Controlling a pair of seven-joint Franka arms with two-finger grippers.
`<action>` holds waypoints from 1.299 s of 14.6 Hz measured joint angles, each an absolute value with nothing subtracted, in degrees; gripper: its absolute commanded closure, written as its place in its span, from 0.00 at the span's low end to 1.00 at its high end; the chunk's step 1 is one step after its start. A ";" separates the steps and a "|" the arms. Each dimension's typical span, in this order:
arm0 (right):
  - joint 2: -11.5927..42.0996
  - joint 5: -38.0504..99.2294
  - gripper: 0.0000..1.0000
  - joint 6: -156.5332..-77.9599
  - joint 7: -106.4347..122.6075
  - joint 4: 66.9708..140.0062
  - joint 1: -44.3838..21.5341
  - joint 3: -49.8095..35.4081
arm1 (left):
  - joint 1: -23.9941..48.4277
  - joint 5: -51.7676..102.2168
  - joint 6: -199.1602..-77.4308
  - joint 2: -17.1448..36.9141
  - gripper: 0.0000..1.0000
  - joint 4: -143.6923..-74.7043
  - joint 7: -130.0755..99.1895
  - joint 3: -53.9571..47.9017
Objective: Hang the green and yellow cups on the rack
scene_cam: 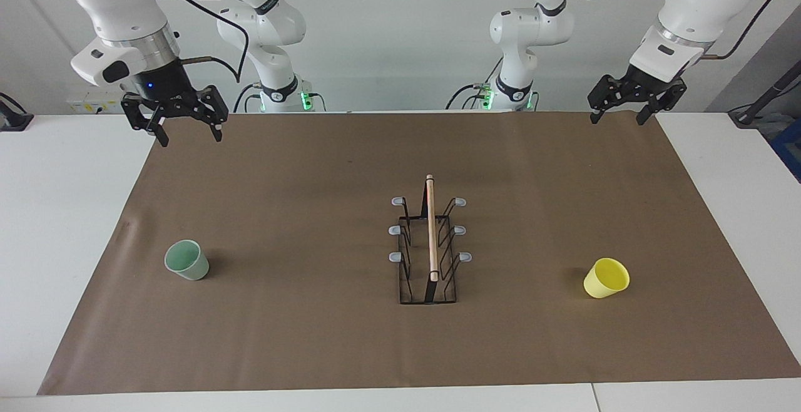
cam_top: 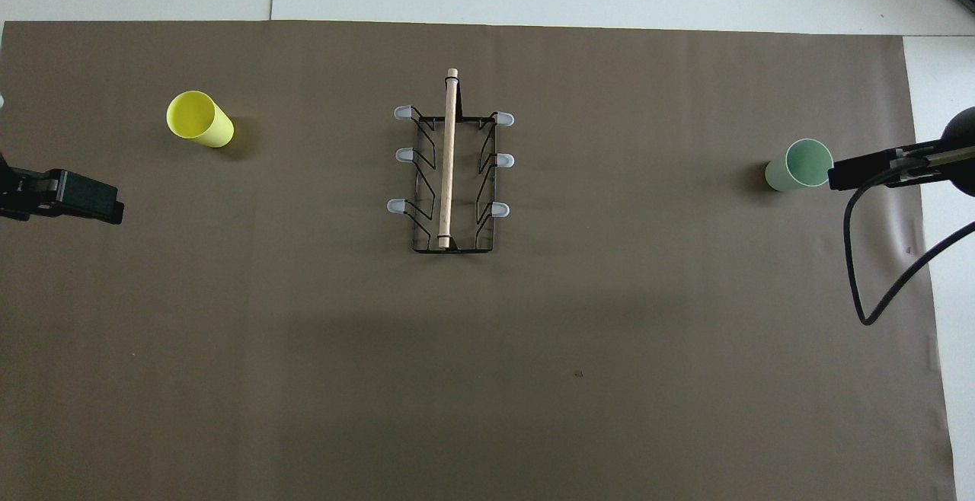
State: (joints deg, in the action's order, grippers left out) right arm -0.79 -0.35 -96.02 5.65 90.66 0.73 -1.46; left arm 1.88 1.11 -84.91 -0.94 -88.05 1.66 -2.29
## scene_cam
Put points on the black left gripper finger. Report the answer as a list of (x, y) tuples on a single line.
[(669, 97), (604, 92)]

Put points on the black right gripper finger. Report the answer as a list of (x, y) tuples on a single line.
[(213, 108), (141, 114)]

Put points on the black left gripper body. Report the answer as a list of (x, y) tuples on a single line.
[(644, 83)]

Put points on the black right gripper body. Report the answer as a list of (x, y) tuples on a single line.
[(159, 86)]

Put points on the pale green plastic cup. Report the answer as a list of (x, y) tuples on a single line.
[(188, 262)]

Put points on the yellow plastic cup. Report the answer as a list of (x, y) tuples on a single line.
[(606, 279)]

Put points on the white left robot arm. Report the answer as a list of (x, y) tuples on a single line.
[(694, 5)]

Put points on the white power socket box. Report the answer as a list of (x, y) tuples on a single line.
[(94, 104)]

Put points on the black stand pole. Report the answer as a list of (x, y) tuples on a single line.
[(766, 96)]

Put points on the black table clamp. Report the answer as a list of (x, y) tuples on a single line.
[(15, 121)]

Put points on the blue crate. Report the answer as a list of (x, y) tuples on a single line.
[(790, 152)]

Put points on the brown paper table mat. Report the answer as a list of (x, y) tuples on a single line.
[(313, 337)]

